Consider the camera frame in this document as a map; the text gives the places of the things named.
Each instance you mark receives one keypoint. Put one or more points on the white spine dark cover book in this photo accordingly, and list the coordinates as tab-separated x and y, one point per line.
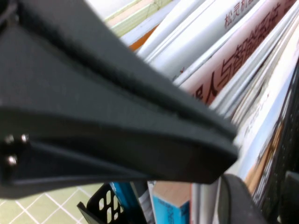
149	205

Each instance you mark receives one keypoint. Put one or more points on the black plastic book holder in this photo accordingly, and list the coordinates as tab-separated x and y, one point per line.
289	144

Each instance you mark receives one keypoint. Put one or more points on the grey white folded brochure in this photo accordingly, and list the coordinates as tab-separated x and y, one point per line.
168	30

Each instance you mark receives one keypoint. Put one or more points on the blue spine short book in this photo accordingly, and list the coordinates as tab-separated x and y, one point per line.
172	191

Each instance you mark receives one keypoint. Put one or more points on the desert car cover brochure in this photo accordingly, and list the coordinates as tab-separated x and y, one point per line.
254	149

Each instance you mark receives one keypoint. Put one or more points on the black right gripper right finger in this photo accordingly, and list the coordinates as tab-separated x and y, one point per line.
238	205

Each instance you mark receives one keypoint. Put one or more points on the red cover magazine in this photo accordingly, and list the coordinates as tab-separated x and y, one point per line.
195	205

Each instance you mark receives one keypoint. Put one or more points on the white brochure red title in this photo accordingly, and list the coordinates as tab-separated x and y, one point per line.
201	35

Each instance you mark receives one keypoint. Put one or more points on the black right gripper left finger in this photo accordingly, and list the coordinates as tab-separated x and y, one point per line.
93	116

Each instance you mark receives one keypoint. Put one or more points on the blue hardcover book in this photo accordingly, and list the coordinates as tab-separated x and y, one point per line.
123	193

